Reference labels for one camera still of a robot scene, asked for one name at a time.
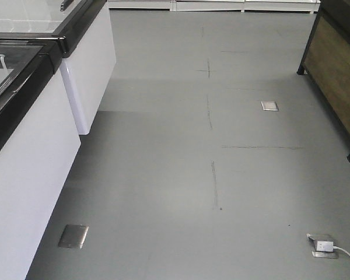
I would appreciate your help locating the middle steel floor plate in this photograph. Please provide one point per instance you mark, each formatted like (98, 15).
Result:
(269, 106)

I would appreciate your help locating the steel floor plate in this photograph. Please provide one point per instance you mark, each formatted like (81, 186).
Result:
(73, 236)
(269, 106)

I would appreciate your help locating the white store shelving unit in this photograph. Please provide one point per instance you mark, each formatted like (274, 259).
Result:
(306, 6)

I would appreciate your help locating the left steel floor plate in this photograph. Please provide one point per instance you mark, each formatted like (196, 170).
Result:
(73, 236)

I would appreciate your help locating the near white chest freezer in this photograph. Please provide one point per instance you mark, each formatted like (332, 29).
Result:
(38, 144)

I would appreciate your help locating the white chest freezer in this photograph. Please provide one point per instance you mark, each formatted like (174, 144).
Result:
(38, 144)
(83, 32)

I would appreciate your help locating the far white chest freezer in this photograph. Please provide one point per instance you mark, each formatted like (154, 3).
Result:
(83, 32)

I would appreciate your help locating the wooden black-framed display stand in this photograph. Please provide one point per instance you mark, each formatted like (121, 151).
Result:
(326, 58)

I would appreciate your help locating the white power adapter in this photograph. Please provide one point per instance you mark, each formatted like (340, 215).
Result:
(326, 246)

